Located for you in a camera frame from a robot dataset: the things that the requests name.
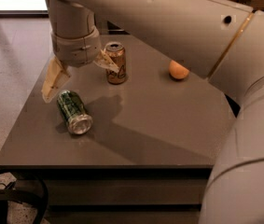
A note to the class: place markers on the orange fruit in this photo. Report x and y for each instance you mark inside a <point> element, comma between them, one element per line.
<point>177,71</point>

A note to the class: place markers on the grey table drawer unit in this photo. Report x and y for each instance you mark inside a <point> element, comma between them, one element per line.
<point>126,196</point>

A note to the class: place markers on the green soda can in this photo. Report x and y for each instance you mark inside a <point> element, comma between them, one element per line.
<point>74,113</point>

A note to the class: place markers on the gold soda can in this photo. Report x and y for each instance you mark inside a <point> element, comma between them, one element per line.
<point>116,51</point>

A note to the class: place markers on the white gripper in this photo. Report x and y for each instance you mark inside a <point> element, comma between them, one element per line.
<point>76,51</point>

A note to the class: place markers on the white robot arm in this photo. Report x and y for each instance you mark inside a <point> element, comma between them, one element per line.
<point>222,42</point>

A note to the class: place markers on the black headset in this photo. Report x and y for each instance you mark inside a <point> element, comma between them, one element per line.
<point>37,198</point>

